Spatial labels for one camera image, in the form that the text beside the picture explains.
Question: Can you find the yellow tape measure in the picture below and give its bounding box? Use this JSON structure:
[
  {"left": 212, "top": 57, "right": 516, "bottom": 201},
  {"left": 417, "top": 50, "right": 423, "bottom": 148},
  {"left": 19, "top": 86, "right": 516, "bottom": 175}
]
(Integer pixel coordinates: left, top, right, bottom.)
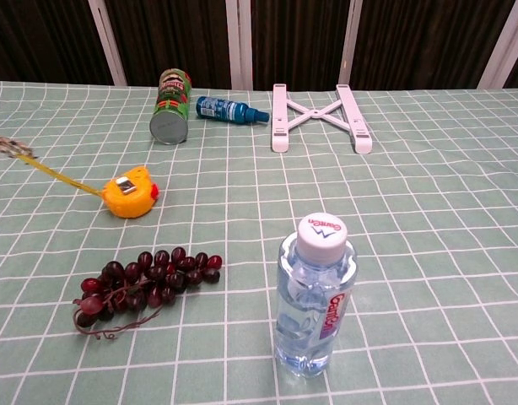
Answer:
[{"left": 16, "top": 154, "right": 161, "bottom": 219}]

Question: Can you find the blue spray bottle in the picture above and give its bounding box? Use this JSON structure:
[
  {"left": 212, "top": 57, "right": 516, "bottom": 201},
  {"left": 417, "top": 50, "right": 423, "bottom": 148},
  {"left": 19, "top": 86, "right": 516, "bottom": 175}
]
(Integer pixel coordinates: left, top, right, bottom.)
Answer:
[{"left": 195, "top": 95, "right": 271, "bottom": 127}]

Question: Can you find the white folding laptop stand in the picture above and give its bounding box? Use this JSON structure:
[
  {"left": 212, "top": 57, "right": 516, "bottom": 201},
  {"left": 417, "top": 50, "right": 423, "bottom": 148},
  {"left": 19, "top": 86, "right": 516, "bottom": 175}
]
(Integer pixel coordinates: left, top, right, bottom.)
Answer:
[{"left": 270, "top": 83, "right": 375, "bottom": 154}]

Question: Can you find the clear plastic water bottle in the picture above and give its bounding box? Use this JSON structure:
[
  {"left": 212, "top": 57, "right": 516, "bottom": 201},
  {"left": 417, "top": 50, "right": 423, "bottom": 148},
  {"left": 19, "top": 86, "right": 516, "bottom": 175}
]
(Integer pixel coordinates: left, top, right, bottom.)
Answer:
[{"left": 272, "top": 213, "right": 358, "bottom": 379}]

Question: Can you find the dark red grape bunch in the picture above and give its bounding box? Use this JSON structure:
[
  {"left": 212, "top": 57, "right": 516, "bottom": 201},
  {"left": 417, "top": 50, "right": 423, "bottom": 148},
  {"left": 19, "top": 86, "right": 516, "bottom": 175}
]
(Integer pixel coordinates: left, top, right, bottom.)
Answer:
[{"left": 72, "top": 246, "right": 224, "bottom": 342}]

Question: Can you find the green Pringles can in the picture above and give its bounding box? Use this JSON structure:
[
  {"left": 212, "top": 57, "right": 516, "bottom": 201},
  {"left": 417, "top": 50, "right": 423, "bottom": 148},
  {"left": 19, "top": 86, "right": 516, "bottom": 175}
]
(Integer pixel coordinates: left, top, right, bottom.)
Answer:
[{"left": 148, "top": 68, "right": 193, "bottom": 146}]

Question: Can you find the green checked tablecloth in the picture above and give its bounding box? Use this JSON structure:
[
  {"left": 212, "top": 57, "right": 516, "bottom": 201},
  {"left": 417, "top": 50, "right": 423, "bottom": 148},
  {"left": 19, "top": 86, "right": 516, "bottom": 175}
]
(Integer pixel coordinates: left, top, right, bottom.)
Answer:
[{"left": 0, "top": 79, "right": 518, "bottom": 405}]

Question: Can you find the dark brown curtain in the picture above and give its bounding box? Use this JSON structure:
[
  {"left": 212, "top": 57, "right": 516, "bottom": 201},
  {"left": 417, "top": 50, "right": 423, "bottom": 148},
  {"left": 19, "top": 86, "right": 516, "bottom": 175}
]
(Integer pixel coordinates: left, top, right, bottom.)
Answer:
[{"left": 0, "top": 0, "right": 518, "bottom": 90}]

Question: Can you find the white frame post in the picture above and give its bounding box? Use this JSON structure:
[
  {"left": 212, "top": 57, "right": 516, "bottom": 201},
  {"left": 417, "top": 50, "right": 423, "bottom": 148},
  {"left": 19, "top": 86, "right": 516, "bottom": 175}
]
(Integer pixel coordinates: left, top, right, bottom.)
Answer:
[
  {"left": 479, "top": 0, "right": 518, "bottom": 89},
  {"left": 88, "top": 0, "right": 128, "bottom": 87},
  {"left": 224, "top": 0, "right": 254, "bottom": 90},
  {"left": 337, "top": 0, "right": 364, "bottom": 90}
]

